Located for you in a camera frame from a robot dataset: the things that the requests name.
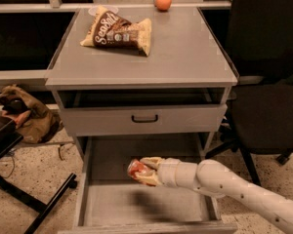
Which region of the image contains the black drawer handle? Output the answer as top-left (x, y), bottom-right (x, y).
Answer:
top-left (131, 114), bottom-right (159, 124)

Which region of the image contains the brown sea salt chip bag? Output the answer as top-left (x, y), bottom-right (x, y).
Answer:
top-left (80, 11), bottom-right (152, 56)

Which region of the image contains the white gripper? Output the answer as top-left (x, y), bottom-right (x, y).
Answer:
top-left (134, 157), bottom-right (181, 188)

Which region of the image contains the black office chair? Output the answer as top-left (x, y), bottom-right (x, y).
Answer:
top-left (206, 0), bottom-right (293, 184)

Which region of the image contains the black chair left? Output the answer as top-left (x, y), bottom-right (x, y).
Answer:
top-left (0, 108), bottom-right (78, 234)

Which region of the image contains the clear plastic cup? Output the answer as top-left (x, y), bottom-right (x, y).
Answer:
top-left (88, 5), bottom-right (118, 16)

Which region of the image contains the brown backpack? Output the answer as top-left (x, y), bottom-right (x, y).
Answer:
top-left (0, 85), bottom-right (63, 144)

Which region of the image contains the closed grey top drawer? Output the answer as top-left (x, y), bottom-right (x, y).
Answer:
top-left (61, 104), bottom-right (227, 137)

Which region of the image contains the black cable on floor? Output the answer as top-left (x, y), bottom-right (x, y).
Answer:
top-left (0, 143), bottom-right (76, 179)

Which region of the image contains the open grey middle drawer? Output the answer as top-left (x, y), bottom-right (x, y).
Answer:
top-left (59, 134), bottom-right (237, 234)

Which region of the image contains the orange fruit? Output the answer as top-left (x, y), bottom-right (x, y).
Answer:
top-left (154, 0), bottom-right (172, 11)

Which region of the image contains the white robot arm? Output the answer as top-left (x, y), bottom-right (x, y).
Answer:
top-left (127, 157), bottom-right (293, 234)

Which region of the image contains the grey drawer cabinet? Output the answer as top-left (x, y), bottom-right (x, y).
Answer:
top-left (44, 5), bottom-right (240, 234)

